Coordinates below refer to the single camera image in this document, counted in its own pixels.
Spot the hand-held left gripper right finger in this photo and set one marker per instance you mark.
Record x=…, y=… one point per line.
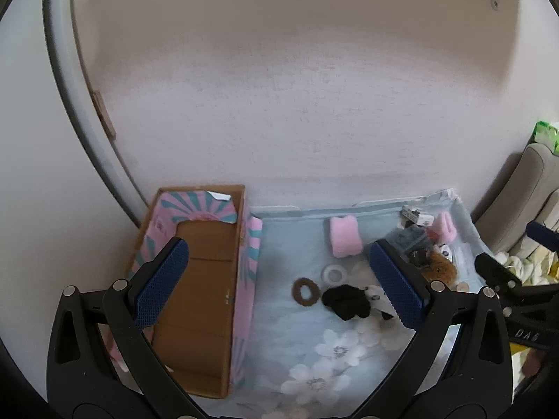
x=395, y=288

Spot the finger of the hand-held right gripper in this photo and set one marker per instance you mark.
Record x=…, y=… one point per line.
x=541, y=232
x=493, y=268

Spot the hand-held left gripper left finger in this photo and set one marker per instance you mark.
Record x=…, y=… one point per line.
x=161, y=286

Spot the white black-spotted plush scrunchie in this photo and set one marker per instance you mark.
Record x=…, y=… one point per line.
x=379, y=302

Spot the cardboard box with pink lining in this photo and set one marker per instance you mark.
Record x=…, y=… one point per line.
x=205, y=288

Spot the grey-blue fuzzy scrunchie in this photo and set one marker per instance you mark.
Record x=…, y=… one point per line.
x=410, y=241

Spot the brown fluffy scrunchie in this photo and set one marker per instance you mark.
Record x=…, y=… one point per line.
x=442, y=269

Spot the pale yellow crumpled cloth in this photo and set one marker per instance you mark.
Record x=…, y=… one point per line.
x=530, y=268

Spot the beige sofa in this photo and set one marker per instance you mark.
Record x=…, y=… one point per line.
x=519, y=200

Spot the black scrunchie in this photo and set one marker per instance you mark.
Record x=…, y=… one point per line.
x=347, y=302

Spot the pink bunny-ear hair clip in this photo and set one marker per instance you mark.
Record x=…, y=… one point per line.
x=445, y=228

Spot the pink fluffy hair clip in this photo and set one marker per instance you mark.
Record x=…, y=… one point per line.
x=345, y=235

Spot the small white box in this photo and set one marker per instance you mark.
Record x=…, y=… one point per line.
x=415, y=215

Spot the green packet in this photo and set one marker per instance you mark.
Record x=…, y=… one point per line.
x=546, y=133

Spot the light blue floral cloth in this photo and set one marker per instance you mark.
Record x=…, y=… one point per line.
x=301, y=358

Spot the grey door frame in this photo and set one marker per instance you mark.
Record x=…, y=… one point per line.
x=83, y=96

